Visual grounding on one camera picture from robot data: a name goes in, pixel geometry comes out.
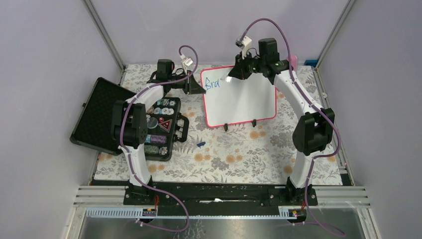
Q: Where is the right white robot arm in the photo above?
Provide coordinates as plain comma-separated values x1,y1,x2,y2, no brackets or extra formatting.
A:
228,36,335,205

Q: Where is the purple cable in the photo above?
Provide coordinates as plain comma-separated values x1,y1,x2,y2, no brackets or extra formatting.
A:
238,18,347,238
118,45,199,233

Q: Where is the pink eraser block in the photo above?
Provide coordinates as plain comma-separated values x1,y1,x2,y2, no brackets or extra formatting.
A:
286,55,298,72

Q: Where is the open black case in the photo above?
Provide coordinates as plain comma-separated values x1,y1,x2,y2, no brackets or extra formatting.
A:
70,78,189,161

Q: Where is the floral table mat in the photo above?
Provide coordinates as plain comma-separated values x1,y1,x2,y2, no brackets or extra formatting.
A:
91,64,343,185

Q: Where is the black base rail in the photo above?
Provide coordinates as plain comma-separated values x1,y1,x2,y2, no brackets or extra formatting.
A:
123,181,318,216

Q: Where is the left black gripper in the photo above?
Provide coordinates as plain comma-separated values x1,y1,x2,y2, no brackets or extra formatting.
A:
168,70,206,95

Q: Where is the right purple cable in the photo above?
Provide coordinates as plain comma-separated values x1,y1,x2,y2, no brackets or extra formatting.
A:
238,18,347,238

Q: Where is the blue corner object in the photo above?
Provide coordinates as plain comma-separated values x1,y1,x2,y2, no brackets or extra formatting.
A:
304,60,318,67

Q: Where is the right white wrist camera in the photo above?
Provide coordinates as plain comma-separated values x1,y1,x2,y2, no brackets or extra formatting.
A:
235,36,252,59

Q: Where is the pink framed whiteboard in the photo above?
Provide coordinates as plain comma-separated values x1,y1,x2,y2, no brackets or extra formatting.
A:
200,66,277,127

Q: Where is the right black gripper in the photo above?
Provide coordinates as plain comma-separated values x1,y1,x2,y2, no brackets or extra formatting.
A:
228,51,266,81

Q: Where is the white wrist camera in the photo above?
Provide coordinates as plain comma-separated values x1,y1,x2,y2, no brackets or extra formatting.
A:
235,36,252,59
180,54,194,72

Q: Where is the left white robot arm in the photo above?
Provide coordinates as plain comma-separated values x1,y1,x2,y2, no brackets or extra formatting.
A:
111,57,206,205

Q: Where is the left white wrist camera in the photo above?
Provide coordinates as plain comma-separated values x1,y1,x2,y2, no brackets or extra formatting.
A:
180,54,194,72

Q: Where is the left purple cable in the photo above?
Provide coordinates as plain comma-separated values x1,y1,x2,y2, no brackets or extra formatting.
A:
118,45,199,233

